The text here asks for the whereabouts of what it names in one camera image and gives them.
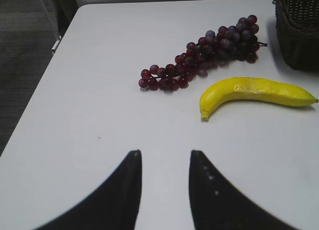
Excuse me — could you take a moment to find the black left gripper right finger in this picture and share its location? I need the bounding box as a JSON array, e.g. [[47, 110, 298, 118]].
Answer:
[[188, 150, 293, 230]]

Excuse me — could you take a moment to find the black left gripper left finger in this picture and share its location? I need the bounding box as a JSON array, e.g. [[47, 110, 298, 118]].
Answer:
[[39, 150, 142, 230]]

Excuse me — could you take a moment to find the black wicker basket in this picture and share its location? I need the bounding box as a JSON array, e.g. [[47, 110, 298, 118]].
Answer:
[[274, 0, 319, 72]]

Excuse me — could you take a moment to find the yellow banana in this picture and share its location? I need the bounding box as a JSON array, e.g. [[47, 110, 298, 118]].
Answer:
[[199, 77, 319, 121]]

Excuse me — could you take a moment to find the red purple grape bunch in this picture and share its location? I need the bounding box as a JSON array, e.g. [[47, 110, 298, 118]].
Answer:
[[138, 15, 266, 91]]

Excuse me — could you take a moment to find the dark chair with metal leg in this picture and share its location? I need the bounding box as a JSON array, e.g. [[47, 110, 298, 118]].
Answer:
[[49, 0, 78, 54]]

